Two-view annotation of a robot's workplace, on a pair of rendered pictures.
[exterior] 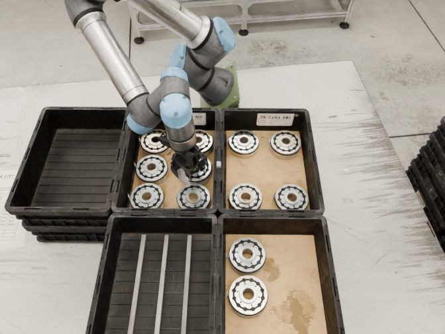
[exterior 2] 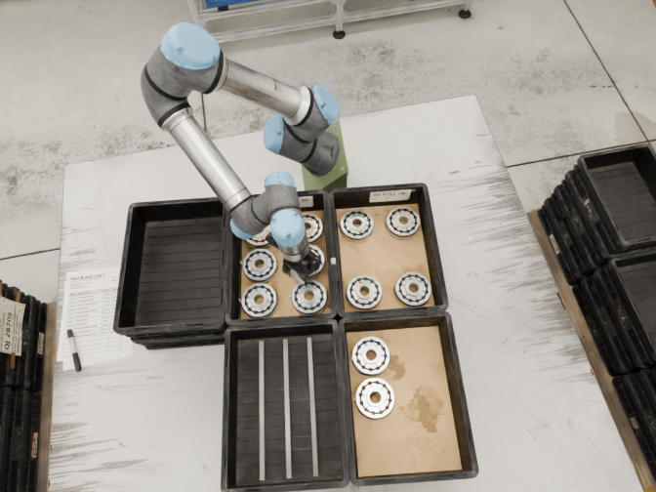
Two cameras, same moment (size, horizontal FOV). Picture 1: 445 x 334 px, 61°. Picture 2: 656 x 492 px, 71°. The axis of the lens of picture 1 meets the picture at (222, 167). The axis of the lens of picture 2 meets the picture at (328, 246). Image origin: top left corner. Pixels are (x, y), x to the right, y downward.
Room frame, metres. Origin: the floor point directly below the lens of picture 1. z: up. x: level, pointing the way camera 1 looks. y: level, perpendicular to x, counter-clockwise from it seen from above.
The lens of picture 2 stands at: (0.15, 0.03, 2.13)
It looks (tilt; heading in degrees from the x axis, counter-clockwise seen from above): 66 degrees down; 359
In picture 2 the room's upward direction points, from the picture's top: 3 degrees counter-clockwise
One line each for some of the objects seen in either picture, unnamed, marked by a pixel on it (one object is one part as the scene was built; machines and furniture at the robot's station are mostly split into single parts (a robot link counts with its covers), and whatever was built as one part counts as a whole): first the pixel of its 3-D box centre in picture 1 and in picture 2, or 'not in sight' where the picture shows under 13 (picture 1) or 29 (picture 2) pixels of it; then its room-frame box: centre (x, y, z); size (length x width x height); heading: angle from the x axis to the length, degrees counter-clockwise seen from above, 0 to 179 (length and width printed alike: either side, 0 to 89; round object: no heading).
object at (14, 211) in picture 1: (74, 156); (175, 262); (0.69, 0.46, 0.92); 0.40 x 0.30 x 0.02; 179
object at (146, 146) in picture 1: (155, 140); (260, 230); (0.80, 0.23, 0.86); 0.10 x 0.10 x 0.01
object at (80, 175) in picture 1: (79, 165); (181, 268); (0.69, 0.46, 0.87); 0.40 x 0.30 x 0.11; 179
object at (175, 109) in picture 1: (177, 116); (289, 231); (0.64, 0.11, 1.15); 0.09 x 0.08 x 0.11; 7
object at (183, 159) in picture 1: (187, 155); (300, 258); (0.64, 0.10, 0.99); 0.09 x 0.08 x 0.12; 44
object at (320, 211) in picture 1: (267, 158); (385, 247); (0.68, -0.14, 0.92); 0.40 x 0.30 x 0.02; 179
